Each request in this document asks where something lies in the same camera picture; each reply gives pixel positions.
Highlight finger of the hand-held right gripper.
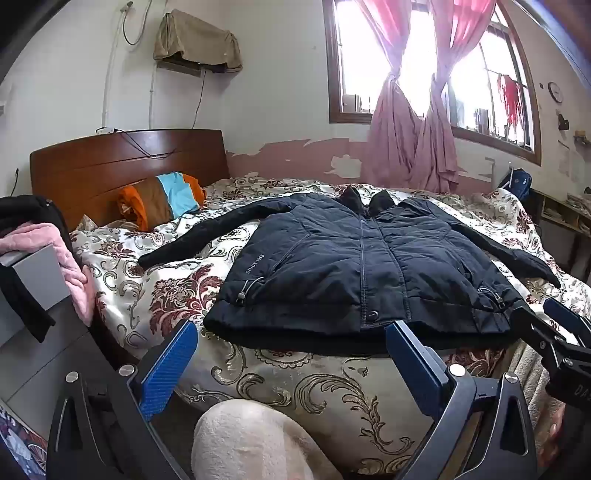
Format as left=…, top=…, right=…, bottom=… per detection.
left=543, top=298, right=591, bottom=344
left=509, top=305, right=578, bottom=365

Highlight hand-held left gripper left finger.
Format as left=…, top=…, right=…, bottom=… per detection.
left=46, top=318, right=199, bottom=480

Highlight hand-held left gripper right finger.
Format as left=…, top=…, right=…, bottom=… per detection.
left=385, top=320, right=539, bottom=480

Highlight black padded jacket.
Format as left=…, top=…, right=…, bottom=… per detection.
left=137, top=185, right=561, bottom=357

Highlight red hanging clothes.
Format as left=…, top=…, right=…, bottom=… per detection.
left=497, top=74, right=523, bottom=126

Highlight floral bedspread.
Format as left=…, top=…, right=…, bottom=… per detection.
left=69, top=173, right=591, bottom=476

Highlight wooden shelf unit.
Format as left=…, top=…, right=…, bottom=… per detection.
left=531, top=188, right=591, bottom=288

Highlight blue backpack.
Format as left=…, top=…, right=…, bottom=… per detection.
left=499, top=168, right=534, bottom=202

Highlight grey box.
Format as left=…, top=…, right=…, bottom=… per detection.
left=0, top=244, right=73, bottom=344

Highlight colourful patterned cloth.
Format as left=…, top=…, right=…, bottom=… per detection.
left=0, top=406, right=48, bottom=468

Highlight orange brown blue striped pillow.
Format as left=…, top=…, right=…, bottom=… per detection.
left=116, top=172, right=207, bottom=232

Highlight wooden headboard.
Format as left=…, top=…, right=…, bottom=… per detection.
left=30, top=129, right=230, bottom=232

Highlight black garment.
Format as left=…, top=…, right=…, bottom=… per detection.
left=0, top=195, right=78, bottom=343

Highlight pink curtain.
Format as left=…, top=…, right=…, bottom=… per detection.
left=355, top=0, right=424, bottom=188
left=409, top=0, right=500, bottom=193

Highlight beige covered air conditioner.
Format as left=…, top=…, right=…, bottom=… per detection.
left=153, top=9, right=244, bottom=75

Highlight black cable on headboard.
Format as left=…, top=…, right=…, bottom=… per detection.
left=115, top=129, right=177, bottom=158

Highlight black wall cable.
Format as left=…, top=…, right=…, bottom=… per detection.
left=191, top=68, right=207, bottom=131

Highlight white wall pipe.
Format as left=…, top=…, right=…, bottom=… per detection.
left=99, top=0, right=136, bottom=132

